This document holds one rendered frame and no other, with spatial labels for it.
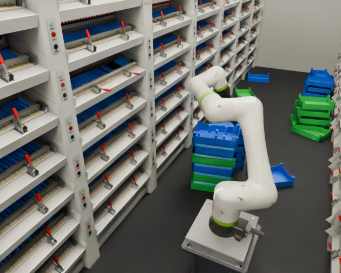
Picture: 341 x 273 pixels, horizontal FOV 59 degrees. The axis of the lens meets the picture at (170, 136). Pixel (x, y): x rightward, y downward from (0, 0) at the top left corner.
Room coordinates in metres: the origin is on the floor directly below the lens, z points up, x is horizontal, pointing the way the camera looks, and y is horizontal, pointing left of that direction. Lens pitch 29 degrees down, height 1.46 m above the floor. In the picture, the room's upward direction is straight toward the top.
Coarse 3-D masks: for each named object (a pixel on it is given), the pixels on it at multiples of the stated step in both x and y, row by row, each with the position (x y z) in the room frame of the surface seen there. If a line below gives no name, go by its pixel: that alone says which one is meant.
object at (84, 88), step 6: (126, 66) 1.64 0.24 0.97; (132, 66) 1.69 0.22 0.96; (114, 72) 1.54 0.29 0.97; (120, 72) 1.58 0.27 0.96; (102, 78) 1.44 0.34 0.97; (108, 78) 1.48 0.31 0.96; (84, 84) 1.34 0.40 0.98; (90, 84) 1.35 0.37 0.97; (96, 84) 1.39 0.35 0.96; (102, 84) 1.41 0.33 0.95; (72, 90) 1.26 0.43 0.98; (78, 90) 1.28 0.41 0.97; (84, 90) 1.32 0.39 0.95; (90, 90) 1.33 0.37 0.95; (78, 96) 1.25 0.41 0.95
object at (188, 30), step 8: (176, 0) 2.41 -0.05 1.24; (184, 0) 2.39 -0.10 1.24; (192, 0) 2.36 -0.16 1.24; (192, 8) 2.36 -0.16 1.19; (192, 24) 2.36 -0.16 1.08; (184, 32) 2.38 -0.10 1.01; (192, 32) 2.37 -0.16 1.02; (192, 48) 2.38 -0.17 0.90; (184, 56) 2.38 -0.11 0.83; (192, 64) 2.39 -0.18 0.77; (184, 80) 2.38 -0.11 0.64; (184, 104) 2.38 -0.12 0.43; (192, 112) 2.43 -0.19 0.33; (192, 120) 2.43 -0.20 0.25; (192, 128) 2.44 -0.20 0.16; (184, 144) 2.37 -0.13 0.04
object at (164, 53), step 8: (168, 32) 2.39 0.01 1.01; (176, 32) 2.41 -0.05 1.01; (160, 40) 2.20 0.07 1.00; (168, 40) 2.25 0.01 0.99; (176, 40) 2.28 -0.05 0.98; (184, 40) 2.36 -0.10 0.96; (192, 40) 2.35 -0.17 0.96; (160, 48) 2.04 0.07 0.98; (168, 48) 2.15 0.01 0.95; (176, 48) 2.19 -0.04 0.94; (184, 48) 2.24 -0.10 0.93; (160, 56) 1.97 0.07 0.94; (168, 56) 2.01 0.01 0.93; (176, 56) 2.14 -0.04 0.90; (160, 64) 1.91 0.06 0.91
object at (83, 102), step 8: (120, 56) 1.79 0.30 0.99; (128, 56) 1.77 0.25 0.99; (136, 56) 1.75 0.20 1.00; (104, 64) 1.64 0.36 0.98; (136, 64) 1.73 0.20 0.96; (144, 64) 1.73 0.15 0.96; (136, 72) 1.66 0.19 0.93; (144, 72) 1.72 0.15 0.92; (112, 80) 1.49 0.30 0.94; (120, 80) 1.52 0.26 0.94; (128, 80) 1.56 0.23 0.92; (136, 80) 1.66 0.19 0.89; (112, 88) 1.43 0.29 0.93; (120, 88) 1.50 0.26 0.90; (80, 96) 1.27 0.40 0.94; (88, 96) 1.29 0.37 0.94; (96, 96) 1.31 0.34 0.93; (104, 96) 1.38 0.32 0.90; (80, 104) 1.22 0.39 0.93; (88, 104) 1.27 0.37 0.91; (80, 112) 1.22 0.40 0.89
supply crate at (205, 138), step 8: (200, 120) 1.97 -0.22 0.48; (200, 128) 1.97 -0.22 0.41; (216, 128) 1.94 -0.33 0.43; (224, 128) 1.93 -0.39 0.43; (232, 128) 1.91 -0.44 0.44; (200, 136) 1.77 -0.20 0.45; (208, 136) 1.86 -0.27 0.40; (208, 144) 1.76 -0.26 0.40; (216, 144) 1.74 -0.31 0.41; (224, 144) 1.73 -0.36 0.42; (232, 144) 1.72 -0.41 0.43
